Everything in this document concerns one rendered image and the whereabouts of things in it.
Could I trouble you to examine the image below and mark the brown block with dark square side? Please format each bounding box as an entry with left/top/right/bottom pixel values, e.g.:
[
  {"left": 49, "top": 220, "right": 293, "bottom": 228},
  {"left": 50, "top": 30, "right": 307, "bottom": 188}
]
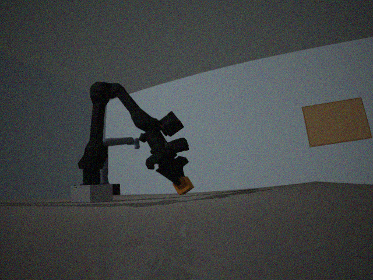
[{"left": 172, "top": 176, "right": 194, "bottom": 195}]

